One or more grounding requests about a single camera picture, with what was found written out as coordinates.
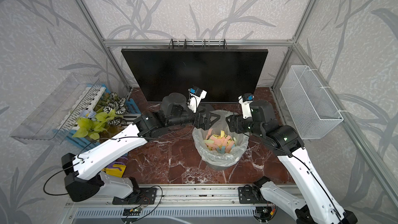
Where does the grey bin with plastic bag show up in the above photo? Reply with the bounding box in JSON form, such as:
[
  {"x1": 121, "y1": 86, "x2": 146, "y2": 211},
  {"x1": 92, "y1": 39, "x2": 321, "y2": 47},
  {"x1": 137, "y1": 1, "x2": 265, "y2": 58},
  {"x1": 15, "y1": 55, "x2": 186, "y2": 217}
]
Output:
[{"x1": 192, "y1": 110, "x2": 249, "y2": 171}]

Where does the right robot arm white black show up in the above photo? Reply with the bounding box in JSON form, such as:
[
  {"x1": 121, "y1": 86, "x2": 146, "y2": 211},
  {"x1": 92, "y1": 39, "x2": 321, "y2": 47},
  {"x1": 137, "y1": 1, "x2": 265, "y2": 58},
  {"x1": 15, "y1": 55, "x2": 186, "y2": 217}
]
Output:
[{"x1": 226, "y1": 94, "x2": 358, "y2": 224}]

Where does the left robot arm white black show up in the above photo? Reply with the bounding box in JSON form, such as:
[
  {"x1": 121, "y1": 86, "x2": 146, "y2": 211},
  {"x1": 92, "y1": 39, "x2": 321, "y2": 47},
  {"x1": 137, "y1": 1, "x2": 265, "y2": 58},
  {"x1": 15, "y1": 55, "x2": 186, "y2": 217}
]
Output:
[{"x1": 61, "y1": 93, "x2": 221, "y2": 202}]

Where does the pile of discarded sticky notes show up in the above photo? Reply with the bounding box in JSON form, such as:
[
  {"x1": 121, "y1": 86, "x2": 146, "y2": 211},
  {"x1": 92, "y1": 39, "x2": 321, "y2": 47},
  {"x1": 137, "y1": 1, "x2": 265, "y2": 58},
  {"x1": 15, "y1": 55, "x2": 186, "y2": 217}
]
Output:
[{"x1": 203, "y1": 129, "x2": 237, "y2": 154}]

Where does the black flat monitor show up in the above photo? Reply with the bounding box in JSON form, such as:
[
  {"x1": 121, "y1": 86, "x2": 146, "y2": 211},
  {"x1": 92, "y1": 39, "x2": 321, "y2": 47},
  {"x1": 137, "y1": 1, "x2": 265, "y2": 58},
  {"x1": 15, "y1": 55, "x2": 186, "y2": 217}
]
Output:
[{"x1": 121, "y1": 48, "x2": 268, "y2": 103}]

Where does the green artificial plant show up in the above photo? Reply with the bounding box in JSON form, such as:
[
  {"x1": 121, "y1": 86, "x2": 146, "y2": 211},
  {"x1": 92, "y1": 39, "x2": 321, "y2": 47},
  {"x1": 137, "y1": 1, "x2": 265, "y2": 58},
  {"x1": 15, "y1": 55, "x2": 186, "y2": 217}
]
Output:
[{"x1": 72, "y1": 92, "x2": 128, "y2": 143}]

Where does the yellow purple tool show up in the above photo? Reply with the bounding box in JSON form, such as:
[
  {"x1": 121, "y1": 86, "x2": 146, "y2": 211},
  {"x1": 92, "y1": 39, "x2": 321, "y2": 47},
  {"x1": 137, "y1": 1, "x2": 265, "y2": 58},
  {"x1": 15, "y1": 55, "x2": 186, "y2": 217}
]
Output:
[{"x1": 103, "y1": 161, "x2": 126, "y2": 178}]

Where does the small green circuit board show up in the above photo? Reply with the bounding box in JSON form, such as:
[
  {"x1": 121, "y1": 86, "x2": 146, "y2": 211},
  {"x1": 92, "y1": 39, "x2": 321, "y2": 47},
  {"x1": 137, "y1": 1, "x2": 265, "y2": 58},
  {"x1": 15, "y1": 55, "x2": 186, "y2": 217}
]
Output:
[{"x1": 122, "y1": 207, "x2": 142, "y2": 217}]

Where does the blue white wooden crate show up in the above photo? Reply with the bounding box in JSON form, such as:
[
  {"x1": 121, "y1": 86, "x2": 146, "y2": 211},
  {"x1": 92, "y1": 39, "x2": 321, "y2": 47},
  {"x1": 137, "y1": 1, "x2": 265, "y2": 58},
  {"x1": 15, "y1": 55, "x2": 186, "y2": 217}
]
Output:
[{"x1": 65, "y1": 85, "x2": 141, "y2": 149}]

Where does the clear plastic tray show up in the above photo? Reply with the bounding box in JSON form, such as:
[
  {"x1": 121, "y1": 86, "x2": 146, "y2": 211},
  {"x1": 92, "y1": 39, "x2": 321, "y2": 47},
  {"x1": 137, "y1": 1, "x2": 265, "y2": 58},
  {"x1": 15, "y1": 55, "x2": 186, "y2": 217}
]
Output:
[{"x1": 10, "y1": 73, "x2": 102, "y2": 145}]

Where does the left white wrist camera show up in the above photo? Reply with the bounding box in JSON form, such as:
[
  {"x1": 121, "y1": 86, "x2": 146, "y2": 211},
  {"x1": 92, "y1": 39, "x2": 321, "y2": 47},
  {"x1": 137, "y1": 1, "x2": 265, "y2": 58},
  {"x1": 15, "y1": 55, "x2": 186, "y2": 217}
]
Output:
[{"x1": 188, "y1": 87, "x2": 207, "y2": 113}]

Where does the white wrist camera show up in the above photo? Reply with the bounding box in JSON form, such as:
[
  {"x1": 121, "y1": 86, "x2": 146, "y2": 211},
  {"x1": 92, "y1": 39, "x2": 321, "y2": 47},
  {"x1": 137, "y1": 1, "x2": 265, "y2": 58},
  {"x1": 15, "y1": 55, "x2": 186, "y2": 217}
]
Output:
[
  {"x1": 188, "y1": 87, "x2": 207, "y2": 113},
  {"x1": 238, "y1": 93, "x2": 254, "y2": 119}
]

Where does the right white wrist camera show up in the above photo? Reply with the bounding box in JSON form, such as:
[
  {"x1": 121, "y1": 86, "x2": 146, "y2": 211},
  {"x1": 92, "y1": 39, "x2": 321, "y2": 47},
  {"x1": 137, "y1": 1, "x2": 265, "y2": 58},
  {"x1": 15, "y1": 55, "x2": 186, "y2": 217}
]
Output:
[{"x1": 238, "y1": 93, "x2": 254, "y2": 119}]

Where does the white wire mesh basket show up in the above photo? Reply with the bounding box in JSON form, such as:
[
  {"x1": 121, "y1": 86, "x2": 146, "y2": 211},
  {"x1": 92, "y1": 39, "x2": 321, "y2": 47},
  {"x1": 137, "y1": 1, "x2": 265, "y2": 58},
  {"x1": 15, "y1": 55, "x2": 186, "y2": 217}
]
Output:
[{"x1": 280, "y1": 65, "x2": 344, "y2": 140}]

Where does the black wire rack behind monitor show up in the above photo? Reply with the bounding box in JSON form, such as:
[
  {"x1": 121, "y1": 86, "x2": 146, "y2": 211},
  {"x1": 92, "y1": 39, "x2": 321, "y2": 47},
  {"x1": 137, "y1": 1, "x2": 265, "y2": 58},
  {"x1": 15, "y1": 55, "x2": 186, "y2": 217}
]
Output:
[{"x1": 168, "y1": 39, "x2": 228, "y2": 49}]

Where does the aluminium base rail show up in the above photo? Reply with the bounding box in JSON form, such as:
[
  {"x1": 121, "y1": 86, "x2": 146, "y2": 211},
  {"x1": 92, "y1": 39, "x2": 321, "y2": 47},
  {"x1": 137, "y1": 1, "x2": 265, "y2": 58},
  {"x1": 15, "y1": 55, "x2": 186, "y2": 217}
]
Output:
[{"x1": 64, "y1": 184, "x2": 312, "y2": 208}]

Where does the round black connector with wires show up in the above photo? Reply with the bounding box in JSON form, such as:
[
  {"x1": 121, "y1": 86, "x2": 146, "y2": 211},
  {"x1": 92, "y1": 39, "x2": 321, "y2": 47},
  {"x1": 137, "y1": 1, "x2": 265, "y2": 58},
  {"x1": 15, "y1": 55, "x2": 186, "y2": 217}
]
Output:
[{"x1": 254, "y1": 207, "x2": 276, "y2": 224}]

